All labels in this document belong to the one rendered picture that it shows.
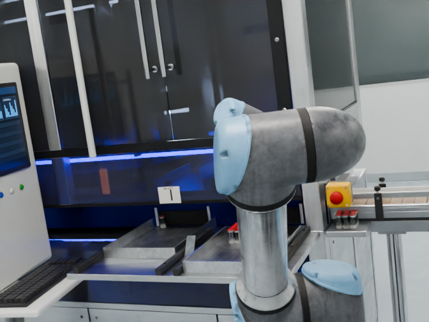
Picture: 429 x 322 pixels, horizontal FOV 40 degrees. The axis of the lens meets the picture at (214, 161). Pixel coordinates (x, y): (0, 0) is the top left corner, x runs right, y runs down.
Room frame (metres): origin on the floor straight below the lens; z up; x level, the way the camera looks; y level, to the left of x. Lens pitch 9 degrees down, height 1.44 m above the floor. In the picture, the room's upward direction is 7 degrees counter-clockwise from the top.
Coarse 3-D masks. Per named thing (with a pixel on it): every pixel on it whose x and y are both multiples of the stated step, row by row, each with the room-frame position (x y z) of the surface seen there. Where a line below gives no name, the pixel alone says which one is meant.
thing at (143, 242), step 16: (144, 224) 2.08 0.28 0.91; (208, 224) 1.98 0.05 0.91; (128, 240) 1.97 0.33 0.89; (144, 240) 1.97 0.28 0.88; (160, 240) 1.95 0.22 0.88; (176, 240) 1.92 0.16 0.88; (112, 256) 1.82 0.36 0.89; (128, 256) 1.80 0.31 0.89; (144, 256) 1.78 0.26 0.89; (160, 256) 1.75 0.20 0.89
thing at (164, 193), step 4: (160, 188) 2.03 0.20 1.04; (164, 188) 2.03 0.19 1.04; (168, 188) 2.02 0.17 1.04; (172, 188) 2.01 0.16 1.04; (176, 188) 2.01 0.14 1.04; (160, 192) 2.03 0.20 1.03; (164, 192) 2.03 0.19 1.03; (168, 192) 2.02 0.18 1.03; (172, 192) 2.02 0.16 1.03; (176, 192) 2.01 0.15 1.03; (160, 196) 2.04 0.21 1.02; (164, 196) 2.03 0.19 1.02; (168, 196) 2.02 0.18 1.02; (172, 196) 2.02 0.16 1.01; (176, 196) 2.01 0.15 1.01; (180, 196) 2.00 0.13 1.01; (160, 200) 2.04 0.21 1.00; (164, 200) 2.03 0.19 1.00; (168, 200) 2.02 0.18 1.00; (176, 200) 2.01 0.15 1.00; (180, 200) 2.01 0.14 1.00
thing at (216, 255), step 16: (208, 240) 1.76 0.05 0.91; (224, 240) 1.85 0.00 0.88; (288, 240) 1.66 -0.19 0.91; (192, 256) 1.65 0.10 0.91; (208, 256) 1.71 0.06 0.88; (224, 256) 1.69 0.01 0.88; (240, 256) 1.67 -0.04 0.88; (192, 272) 1.58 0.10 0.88; (208, 272) 1.57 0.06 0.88; (224, 272) 1.55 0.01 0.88
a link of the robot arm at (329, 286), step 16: (304, 272) 1.11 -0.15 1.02; (320, 272) 1.09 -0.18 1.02; (336, 272) 1.09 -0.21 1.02; (352, 272) 1.10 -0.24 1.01; (304, 288) 1.09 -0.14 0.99; (320, 288) 1.08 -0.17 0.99; (336, 288) 1.07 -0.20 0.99; (352, 288) 1.08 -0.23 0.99; (304, 304) 1.07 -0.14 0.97; (320, 304) 1.07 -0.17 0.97; (336, 304) 1.07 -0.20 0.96; (352, 304) 1.07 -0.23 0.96; (304, 320) 1.07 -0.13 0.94; (320, 320) 1.07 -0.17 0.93; (336, 320) 1.07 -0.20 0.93; (352, 320) 1.07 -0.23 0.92
